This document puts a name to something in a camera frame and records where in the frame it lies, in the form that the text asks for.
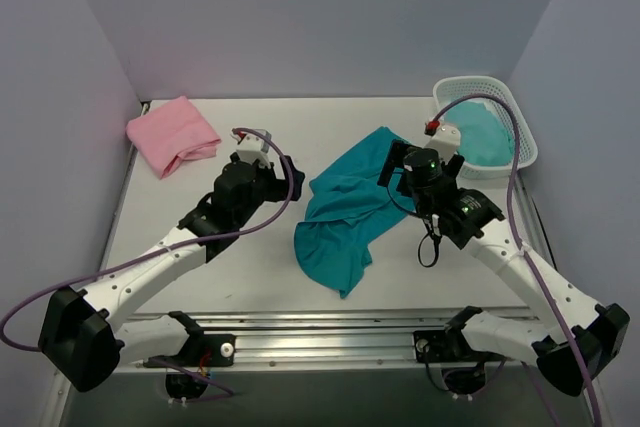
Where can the white plastic basket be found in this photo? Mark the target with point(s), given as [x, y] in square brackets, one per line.
[499, 100]

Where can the light green t shirt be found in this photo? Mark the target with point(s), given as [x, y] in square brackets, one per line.
[484, 140]

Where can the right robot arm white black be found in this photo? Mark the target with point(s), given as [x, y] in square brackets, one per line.
[572, 338]

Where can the folded pink t shirt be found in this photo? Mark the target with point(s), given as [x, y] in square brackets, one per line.
[171, 134]

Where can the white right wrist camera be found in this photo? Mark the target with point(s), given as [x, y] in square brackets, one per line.
[444, 138]

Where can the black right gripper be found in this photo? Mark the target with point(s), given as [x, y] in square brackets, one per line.
[395, 167]

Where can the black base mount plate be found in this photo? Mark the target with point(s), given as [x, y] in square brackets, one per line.
[430, 344]
[203, 350]

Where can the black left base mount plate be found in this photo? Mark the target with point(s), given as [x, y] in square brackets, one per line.
[203, 350]

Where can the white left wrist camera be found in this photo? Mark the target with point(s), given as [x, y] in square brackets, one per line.
[251, 148]

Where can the teal t shirt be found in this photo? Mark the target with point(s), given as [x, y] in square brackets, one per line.
[347, 211]

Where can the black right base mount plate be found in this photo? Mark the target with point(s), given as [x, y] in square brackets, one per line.
[430, 344]

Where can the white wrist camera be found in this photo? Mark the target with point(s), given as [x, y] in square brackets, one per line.
[444, 138]
[251, 148]

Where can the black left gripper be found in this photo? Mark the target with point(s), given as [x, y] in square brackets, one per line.
[279, 180]

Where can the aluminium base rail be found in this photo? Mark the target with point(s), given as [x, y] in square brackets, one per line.
[306, 340]

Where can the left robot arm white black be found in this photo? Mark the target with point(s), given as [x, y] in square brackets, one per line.
[83, 330]

